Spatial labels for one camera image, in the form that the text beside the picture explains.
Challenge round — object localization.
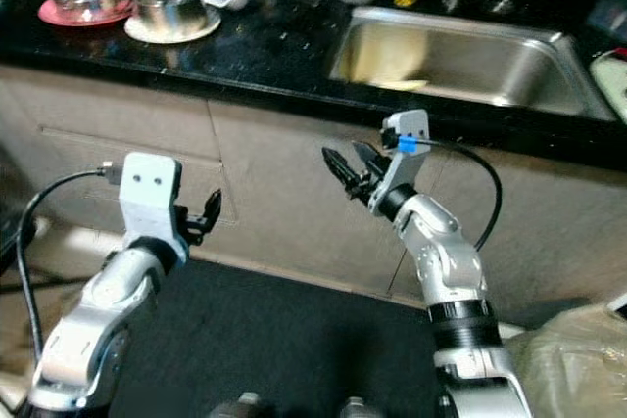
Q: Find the pink plastic plate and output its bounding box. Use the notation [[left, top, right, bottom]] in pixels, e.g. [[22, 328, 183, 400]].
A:
[[37, 0, 133, 29]]

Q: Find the grey cabinet drawer front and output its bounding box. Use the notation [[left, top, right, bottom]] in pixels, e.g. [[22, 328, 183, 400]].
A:
[[39, 127, 221, 233], [0, 66, 215, 160]]

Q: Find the stainless steel sink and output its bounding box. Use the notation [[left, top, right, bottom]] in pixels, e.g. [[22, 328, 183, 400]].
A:
[[325, 5, 618, 123]]

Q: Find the black floor mat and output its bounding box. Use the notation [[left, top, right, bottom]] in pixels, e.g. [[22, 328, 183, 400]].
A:
[[39, 252, 461, 418]]

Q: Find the grey robot left knee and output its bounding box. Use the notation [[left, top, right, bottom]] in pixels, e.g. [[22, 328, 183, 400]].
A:
[[220, 394, 261, 418]]

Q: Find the grey robot knee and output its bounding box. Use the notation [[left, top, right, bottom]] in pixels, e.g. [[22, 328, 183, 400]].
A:
[[338, 398, 373, 418], [220, 394, 261, 418]]

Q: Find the small steel pot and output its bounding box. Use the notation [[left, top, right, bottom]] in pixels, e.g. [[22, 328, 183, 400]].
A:
[[132, 0, 207, 35]]

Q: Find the grey robot right knee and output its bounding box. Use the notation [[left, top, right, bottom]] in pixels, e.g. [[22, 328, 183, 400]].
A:
[[338, 398, 373, 418]]

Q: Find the olive green sack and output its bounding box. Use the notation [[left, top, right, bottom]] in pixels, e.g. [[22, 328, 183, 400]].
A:
[[500, 301, 627, 418]]

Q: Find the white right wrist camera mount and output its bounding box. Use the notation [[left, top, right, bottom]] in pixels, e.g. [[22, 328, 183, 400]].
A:
[[367, 110, 432, 213]]

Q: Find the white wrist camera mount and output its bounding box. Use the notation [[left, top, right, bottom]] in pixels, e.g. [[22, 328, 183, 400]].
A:
[[118, 152, 189, 262], [367, 110, 432, 213]]

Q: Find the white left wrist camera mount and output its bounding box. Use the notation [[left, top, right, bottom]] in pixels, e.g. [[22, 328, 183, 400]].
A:
[[118, 152, 189, 262]]

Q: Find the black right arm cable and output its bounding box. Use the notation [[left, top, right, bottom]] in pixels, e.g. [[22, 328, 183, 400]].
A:
[[407, 136, 504, 253]]

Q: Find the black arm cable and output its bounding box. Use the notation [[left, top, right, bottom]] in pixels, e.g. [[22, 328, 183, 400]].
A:
[[407, 136, 504, 253], [15, 165, 123, 370]]

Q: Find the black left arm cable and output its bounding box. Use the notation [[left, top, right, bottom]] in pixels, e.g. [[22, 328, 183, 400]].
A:
[[15, 165, 123, 370]]

